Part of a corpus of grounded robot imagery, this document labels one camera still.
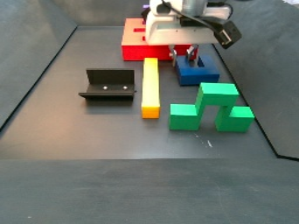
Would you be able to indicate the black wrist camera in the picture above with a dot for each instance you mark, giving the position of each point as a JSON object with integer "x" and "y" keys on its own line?
{"x": 228, "y": 34}

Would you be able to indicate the black angle fixture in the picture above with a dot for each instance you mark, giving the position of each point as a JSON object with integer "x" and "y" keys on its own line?
{"x": 110, "y": 83}

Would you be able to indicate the blue U-shaped block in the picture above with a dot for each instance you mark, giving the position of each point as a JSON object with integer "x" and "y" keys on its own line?
{"x": 194, "y": 72}

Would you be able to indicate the green stepped arch block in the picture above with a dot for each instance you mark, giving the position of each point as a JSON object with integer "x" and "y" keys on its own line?
{"x": 218, "y": 96}

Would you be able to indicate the yellow long bar block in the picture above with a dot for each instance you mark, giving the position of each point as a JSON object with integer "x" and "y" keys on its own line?
{"x": 152, "y": 92}

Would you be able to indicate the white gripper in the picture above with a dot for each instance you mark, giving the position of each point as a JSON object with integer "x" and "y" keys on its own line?
{"x": 178, "y": 22}

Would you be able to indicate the red slotted base block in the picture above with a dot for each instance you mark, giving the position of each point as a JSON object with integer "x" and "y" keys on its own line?
{"x": 136, "y": 48}

